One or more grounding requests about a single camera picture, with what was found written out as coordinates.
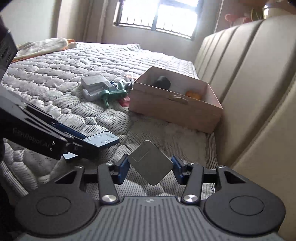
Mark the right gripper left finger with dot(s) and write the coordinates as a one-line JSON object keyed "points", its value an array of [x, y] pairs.
{"points": [[109, 175]]}

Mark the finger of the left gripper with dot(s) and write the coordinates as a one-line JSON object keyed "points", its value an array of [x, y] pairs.
{"points": [[82, 148], [69, 130]]}

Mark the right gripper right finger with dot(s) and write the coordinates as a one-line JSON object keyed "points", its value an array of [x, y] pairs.
{"points": [[190, 175]]}

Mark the grey remote control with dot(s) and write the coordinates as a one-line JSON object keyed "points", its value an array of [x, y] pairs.
{"points": [[103, 140]]}

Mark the grey square pad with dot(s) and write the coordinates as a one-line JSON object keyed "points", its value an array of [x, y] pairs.
{"points": [[152, 164]]}

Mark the green plastic tool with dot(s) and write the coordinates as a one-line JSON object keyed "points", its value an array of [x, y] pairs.
{"points": [[104, 95]]}

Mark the red blue tube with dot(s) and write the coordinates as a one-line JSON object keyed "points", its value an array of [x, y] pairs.
{"points": [[120, 94]]}

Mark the orange toy figure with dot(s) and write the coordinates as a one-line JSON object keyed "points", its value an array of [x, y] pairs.
{"points": [[193, 95]]}

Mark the black cylindrical object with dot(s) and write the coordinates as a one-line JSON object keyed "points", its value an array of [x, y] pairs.
{"points": [[162, 82]]}

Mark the white cable box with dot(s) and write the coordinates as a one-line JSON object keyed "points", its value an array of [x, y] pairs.
{"points": [[93, 82]]}

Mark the quilted grey mattress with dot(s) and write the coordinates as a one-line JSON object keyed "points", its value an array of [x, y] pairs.
{"points": [[52, 82]]}

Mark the white folded cloth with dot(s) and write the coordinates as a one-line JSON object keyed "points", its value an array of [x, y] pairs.
{"points": [[43, 47]]}

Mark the pink cardboard box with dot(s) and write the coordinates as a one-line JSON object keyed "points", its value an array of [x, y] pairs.
{"points": [[172, 105]]}

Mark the beige curtain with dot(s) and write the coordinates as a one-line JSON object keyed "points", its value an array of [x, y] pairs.
{"points": [[84, 21]]}

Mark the beige padded headboard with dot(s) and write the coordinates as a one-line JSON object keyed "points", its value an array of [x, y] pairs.
{"points": [[251, 70]]}

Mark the barred window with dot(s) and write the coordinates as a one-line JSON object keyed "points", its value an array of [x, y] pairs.
{"points": [[179, 18]]}

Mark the pink plush toy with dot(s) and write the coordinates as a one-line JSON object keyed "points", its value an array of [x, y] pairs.
{"points": [[235, 20]]}

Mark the green plant leaves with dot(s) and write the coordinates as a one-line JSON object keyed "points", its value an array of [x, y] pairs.
{"points": [[256, 14]]}

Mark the cream dome lamp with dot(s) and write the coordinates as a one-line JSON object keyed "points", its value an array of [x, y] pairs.
{"points": [[278, 8]]}

